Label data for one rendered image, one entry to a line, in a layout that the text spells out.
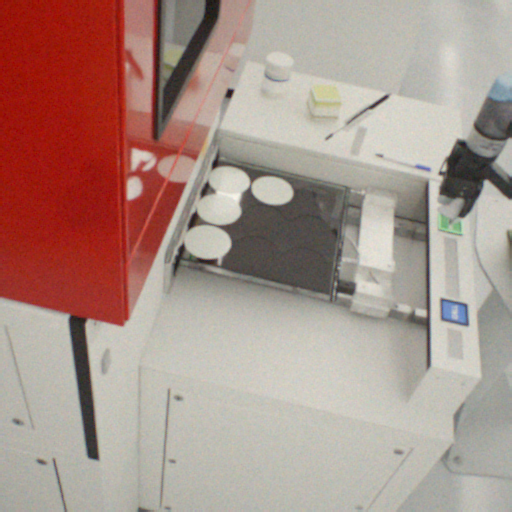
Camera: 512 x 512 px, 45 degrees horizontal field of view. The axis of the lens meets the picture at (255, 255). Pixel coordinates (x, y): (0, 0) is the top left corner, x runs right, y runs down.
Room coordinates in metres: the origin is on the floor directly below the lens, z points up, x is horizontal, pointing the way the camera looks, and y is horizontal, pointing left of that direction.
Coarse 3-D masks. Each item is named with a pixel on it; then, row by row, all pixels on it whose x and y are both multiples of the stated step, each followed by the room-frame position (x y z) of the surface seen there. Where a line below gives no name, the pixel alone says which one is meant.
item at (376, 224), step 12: (372, 204) 1.18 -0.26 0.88; (360, 216) 1.14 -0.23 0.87; (372, 216) 1.14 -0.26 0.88; (384, 216) 1.14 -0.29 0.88; (360, 228) 1.09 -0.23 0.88; (372, 228) 1.09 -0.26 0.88; (384, 228) 1.10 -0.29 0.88; (360, 240) 1.04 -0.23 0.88; (372, 240) 1.05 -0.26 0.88; (384, 240) 1.06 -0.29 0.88; (360, 252) 1.00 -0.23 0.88; (372, 252) 1.01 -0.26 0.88; (384, 252) 1.02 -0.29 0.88; (360, 276) 0.93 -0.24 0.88; (360, 312) 0.85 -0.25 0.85; (372, 312) 0.85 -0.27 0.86; (384, 312) 0.85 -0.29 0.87
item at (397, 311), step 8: (208, 272) 0.90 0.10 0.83; (240, 280) 0.90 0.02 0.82; (272, 288) 0.89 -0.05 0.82; (304, 296) 0.89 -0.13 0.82; (344, 296) 0.89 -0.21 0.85; (336, 304) 0.89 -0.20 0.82; (344, 304) 0.89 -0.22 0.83; (392, 304) 0.89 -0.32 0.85; (392, 312) 0.88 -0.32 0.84; (400, 312) 0.88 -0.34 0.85; (408, 312) 0.88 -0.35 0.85
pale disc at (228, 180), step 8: (224, 168) 1.18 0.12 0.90; (232, 168) 1.18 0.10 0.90; (216, 176) 1.14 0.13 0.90; (224, 176) 1.15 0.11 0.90; (232, 176) 1.15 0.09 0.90; (240, 176) 1.16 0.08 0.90; (216, 184) 1.11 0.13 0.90; (224, 184) 1.12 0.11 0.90; (232, 184) 1.12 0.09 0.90; (240, 184) 1.13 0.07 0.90; (248, 184) 1.13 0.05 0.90; (224, 192) 1.09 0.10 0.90; (232, 192) 1.09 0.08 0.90
